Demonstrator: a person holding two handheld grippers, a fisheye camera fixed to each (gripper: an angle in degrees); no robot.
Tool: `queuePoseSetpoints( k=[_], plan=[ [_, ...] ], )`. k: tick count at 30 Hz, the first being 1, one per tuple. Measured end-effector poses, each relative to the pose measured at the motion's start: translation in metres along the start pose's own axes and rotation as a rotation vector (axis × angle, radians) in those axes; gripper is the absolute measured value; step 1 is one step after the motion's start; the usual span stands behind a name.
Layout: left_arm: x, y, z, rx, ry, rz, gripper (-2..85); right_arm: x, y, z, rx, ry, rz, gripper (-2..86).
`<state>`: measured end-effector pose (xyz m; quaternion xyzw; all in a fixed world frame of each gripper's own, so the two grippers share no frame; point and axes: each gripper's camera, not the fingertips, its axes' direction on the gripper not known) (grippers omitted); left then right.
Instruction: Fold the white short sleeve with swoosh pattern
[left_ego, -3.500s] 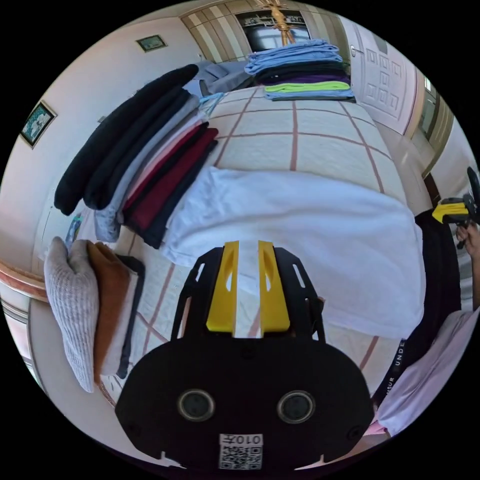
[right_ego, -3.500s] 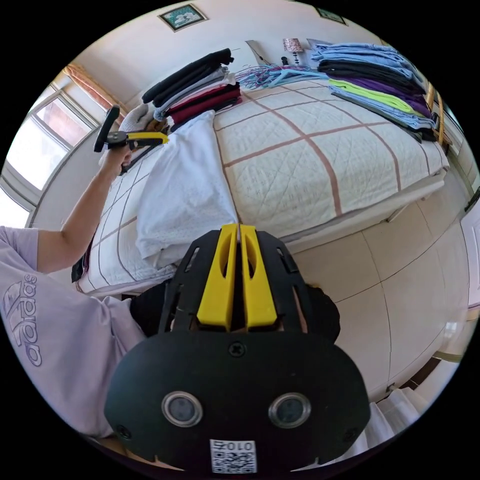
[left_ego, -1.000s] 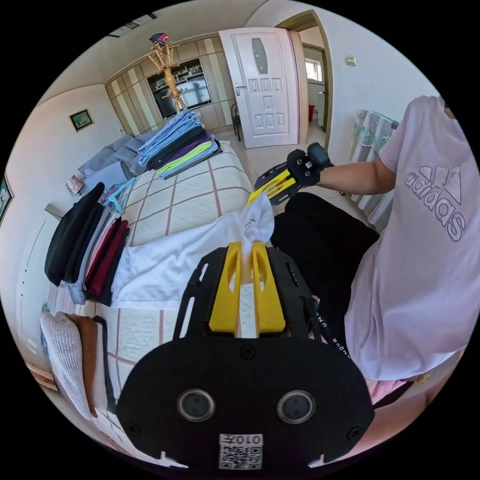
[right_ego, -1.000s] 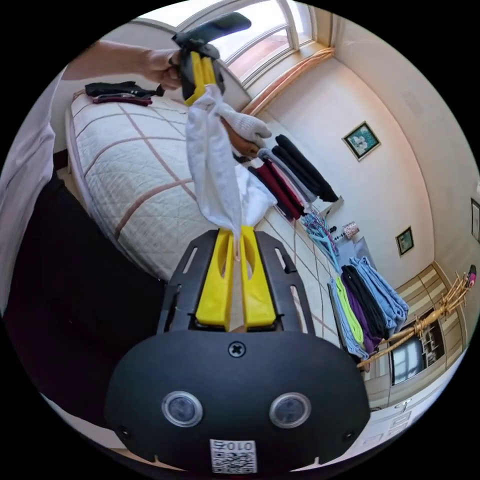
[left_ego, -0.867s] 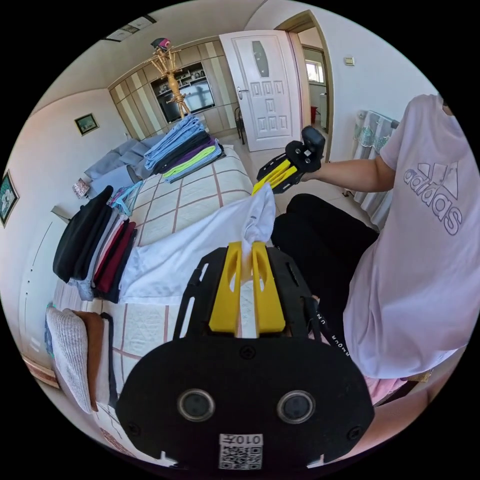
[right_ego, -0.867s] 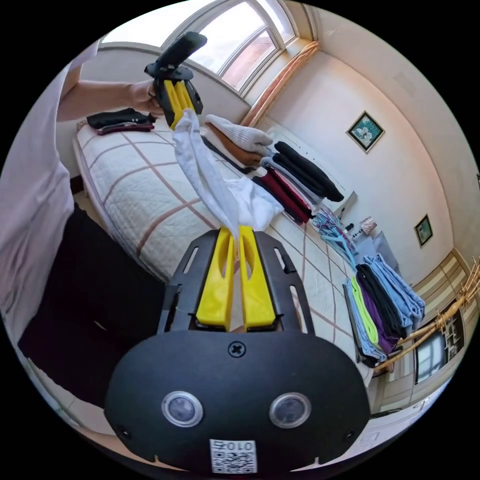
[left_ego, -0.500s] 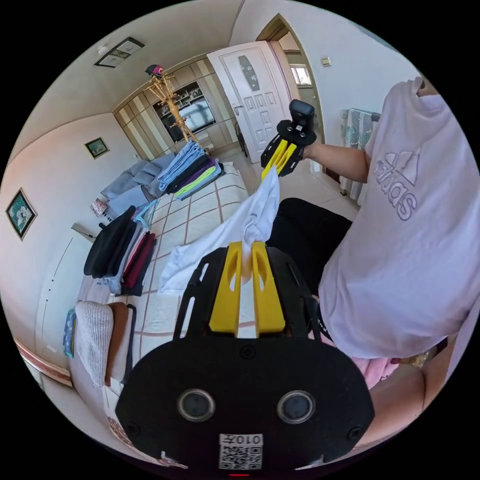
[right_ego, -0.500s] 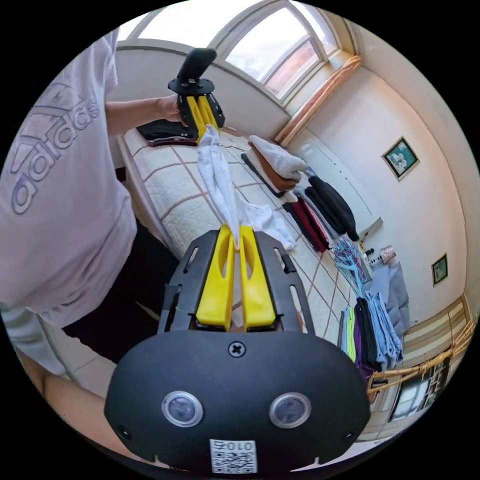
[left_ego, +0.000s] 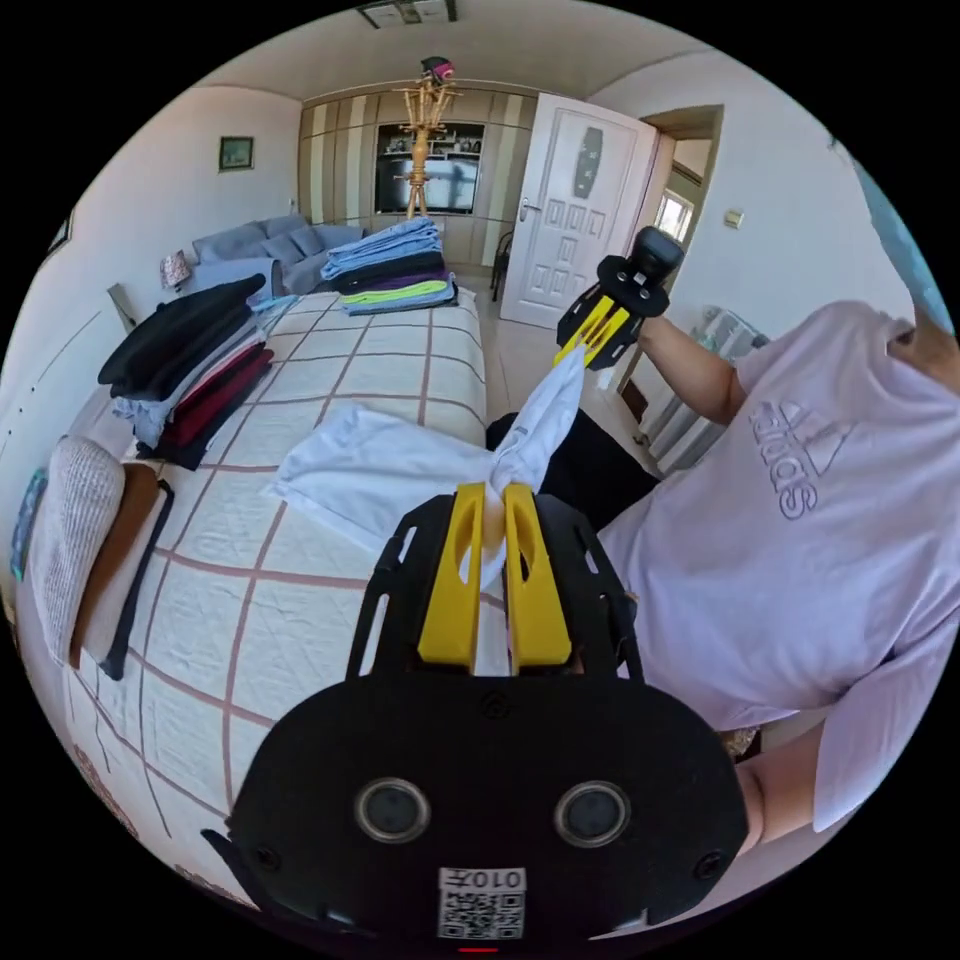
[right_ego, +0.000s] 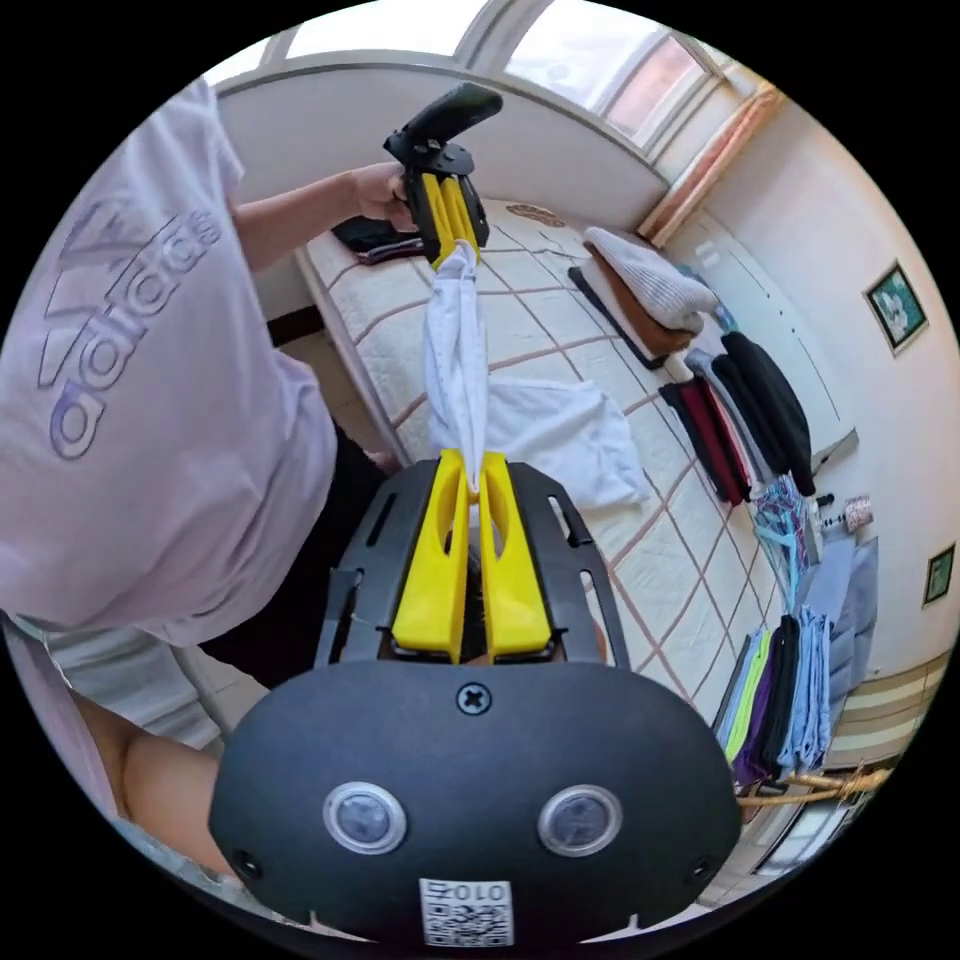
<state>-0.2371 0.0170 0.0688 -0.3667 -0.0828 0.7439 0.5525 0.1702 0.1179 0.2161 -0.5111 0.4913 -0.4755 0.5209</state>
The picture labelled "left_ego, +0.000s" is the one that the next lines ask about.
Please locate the bed with checked quilt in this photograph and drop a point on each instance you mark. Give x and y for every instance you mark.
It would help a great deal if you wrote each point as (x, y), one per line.
(300, 615)

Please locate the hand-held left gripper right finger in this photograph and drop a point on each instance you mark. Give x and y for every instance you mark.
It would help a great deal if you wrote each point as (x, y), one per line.
(536, 600)

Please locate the wall cupboard with television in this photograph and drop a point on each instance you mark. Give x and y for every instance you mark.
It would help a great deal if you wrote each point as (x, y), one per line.
(337, 165)

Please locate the white short sleeve shirt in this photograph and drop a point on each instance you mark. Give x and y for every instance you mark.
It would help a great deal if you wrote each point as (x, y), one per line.
(375, 465)

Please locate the wooden coat rack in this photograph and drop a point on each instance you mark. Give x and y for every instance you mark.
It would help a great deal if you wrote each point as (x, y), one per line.
(422, 142)

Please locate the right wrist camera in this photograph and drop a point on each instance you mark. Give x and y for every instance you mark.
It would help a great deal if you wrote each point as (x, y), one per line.
(657, 253)

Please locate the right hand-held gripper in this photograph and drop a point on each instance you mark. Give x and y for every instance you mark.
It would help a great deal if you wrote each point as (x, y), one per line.
(637, 296)

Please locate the person's right hand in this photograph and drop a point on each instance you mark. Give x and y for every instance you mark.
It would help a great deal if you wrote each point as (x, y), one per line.
(648, 335)

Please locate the framed wall picture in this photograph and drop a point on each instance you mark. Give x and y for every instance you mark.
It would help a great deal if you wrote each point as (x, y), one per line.
(236, 154)

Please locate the person's body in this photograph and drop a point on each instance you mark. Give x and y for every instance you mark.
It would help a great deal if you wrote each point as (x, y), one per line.
(772, 570)

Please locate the pile of dark clothes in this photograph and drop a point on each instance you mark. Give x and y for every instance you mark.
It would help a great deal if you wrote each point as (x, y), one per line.
(187, 360)

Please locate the blue sofa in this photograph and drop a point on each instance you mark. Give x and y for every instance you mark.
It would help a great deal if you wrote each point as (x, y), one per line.
(255, 251)

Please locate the white radiator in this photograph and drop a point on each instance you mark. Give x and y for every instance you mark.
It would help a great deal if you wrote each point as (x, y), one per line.
(724, 326)

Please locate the wall switch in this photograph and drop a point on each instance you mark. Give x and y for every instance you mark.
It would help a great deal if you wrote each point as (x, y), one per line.
(733, 218)

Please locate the pile of blue clothes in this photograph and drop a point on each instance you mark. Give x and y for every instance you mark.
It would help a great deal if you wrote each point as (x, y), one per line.
(390, 270)

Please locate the dark chair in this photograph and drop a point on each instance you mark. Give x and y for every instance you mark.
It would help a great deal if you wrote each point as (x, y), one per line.
(501, 259)

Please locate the black flat cushion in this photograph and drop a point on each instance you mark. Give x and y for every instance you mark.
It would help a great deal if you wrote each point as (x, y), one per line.
(142, 570)

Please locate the white woven pillow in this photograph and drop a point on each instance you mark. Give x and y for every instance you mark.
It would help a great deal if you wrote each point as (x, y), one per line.
(75, 525)

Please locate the brown cushion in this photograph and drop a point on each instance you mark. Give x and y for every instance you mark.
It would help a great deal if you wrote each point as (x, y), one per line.
(112, 555)

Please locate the white panelled door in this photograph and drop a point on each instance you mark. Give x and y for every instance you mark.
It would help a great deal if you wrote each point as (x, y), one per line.
(570, 225)

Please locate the patterned small cushion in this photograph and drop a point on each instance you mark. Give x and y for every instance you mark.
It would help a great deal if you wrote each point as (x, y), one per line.
(174, 270)

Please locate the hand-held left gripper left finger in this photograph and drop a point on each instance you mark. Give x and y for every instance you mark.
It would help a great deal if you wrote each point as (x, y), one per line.
(450, 585)

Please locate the person's left forearm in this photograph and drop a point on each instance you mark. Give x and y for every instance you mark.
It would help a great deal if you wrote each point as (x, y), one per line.
(780, 795)

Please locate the person's right forearm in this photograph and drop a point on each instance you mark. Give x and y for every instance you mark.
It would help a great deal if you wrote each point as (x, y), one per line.
(694, 371)

